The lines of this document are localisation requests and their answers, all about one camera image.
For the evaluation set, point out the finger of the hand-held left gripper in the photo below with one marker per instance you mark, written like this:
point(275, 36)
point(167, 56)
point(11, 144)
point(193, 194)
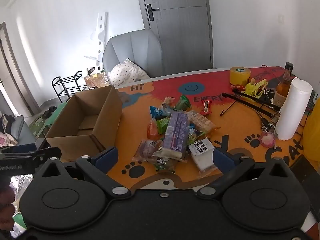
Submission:
point(50, 153)

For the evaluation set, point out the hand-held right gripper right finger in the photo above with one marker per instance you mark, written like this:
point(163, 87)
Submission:
point(223, 158)

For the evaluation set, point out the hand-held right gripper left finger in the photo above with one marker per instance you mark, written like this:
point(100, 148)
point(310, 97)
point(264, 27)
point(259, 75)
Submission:
point(105, 158)

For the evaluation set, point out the white packet with black label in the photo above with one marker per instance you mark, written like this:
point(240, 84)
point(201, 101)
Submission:
point(203, 156)

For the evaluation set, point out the green and white snack packet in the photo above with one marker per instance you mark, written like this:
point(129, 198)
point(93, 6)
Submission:
point(196, 136)

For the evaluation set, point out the brown cardboard box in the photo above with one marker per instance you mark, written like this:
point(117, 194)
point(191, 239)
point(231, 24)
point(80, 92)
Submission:
point(105, 120)

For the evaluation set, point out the purple brown snack packet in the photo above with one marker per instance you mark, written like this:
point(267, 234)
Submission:
point(146, 150)

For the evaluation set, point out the long purple biscuit packet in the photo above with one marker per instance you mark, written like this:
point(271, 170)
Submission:
point(176, 132)

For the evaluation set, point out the small red snack packet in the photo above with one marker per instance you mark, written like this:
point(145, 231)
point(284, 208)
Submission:
point(206, 107)

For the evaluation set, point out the orange snack packet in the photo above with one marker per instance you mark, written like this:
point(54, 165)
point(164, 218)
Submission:
point(151, 130)

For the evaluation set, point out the green packet with white print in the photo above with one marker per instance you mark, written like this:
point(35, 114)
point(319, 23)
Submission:
point(165, 163)

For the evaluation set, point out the light green snack packet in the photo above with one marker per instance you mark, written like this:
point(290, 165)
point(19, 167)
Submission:
point(163, 125)

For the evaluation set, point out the dark green snack packet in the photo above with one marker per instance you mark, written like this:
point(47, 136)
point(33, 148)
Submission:
point(183, 102)

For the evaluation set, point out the blue snack packet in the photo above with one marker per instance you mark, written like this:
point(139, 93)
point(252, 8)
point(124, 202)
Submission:
point(157, 112)

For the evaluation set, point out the slim beige snack packet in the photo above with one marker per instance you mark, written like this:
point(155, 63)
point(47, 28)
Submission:
point(168, 101)

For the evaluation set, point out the person's left hand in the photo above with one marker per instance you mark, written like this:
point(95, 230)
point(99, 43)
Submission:
point(6, 210)

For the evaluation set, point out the green floor mat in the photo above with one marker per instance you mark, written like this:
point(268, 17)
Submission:
point(37, 125)

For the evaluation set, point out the colourful printed table mat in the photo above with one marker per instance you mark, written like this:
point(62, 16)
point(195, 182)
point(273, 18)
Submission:
point(232, 127)

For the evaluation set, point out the black slipper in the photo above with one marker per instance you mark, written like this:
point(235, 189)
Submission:
point(46, 114)
point(53, 108)

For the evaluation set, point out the pile of dark clothes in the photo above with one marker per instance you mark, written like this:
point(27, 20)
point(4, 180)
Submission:
point(7, 122)

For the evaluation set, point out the bunch of keys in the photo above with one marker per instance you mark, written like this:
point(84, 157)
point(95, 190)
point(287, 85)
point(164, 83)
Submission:
point(268, 126)

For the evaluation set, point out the black metal stand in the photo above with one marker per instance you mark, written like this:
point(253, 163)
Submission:
point(250, 101)

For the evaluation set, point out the black metal shoe rack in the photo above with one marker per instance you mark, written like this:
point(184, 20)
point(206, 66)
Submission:
point(65, 79)

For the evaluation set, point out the yellow-green plastic bag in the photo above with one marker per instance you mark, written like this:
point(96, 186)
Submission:
point(252, 88)

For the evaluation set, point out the brown paper bag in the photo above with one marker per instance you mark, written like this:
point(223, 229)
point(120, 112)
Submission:
point(97, 81)

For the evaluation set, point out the black flat device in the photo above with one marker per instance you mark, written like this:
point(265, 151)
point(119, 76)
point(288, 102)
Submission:
point(302, 166)

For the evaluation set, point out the yellow tape roll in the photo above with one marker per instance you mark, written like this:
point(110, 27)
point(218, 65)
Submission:
point(240, 78)

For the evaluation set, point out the white paper towel roll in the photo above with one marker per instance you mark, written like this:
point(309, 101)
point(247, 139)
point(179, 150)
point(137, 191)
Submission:
point(292, 110)

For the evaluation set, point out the white polka-dot pillow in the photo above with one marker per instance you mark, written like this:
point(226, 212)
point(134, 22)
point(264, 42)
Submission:
point(125, 71)

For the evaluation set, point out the glass bottle with amber liquid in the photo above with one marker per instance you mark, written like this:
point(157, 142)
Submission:
point(282, 90)

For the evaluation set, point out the large yellow container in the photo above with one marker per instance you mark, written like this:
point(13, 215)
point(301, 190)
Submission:
point(313, 135)

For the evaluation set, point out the grey armchair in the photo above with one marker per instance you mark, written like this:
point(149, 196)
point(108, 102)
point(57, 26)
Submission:
point(135, 47)

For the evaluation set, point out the white board with holes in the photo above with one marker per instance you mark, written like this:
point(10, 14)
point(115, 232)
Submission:
point(102, 30)

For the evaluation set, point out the grey door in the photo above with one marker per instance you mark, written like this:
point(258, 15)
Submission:
point(180, 30)

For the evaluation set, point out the grey door frame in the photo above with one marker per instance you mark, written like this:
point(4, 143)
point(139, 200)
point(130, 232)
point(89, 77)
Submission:
point(12, 62)

